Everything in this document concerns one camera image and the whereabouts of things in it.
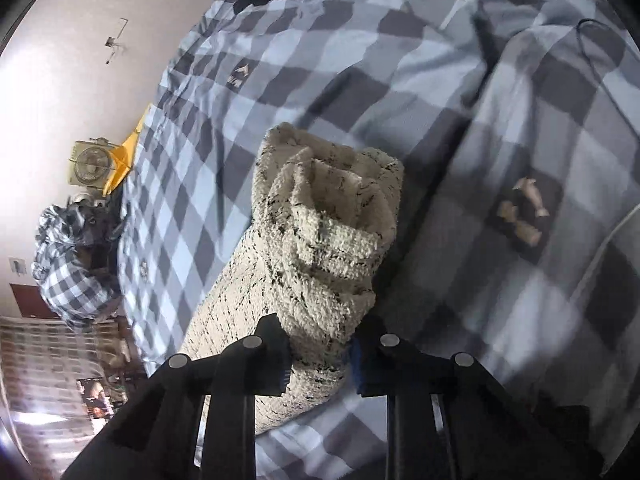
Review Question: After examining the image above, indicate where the beige box fan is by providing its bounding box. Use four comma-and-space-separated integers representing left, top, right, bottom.
67, 138, 116, 190

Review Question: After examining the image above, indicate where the patterned curtain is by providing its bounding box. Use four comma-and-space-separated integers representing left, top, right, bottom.
1, 318, 122, 479

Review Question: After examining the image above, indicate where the blue checkered bed sheet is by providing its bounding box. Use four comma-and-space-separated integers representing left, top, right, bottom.
119, 0, 639, 463

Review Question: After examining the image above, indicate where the computer monitor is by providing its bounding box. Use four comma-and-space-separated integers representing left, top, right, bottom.
76, 378, 114, 419

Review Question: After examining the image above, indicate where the yellow cloth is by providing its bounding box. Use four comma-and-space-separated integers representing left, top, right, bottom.
102, 105, 151, 197

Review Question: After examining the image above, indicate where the brown door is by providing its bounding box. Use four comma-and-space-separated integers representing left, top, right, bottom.
10, 284, 58, 320

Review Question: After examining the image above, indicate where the bundled blue checkered quilt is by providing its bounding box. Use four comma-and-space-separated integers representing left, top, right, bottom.
32, 200, 124, 333

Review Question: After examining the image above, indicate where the white charging cable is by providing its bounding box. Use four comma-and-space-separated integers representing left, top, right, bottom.
544, 213, 640, 340

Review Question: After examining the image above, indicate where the wall socket with wires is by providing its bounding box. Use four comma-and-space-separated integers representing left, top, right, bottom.
104, 18, 129, 65

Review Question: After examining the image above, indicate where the cream plaid tweed shirt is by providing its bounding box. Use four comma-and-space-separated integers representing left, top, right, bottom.
180, 122, 404, 434

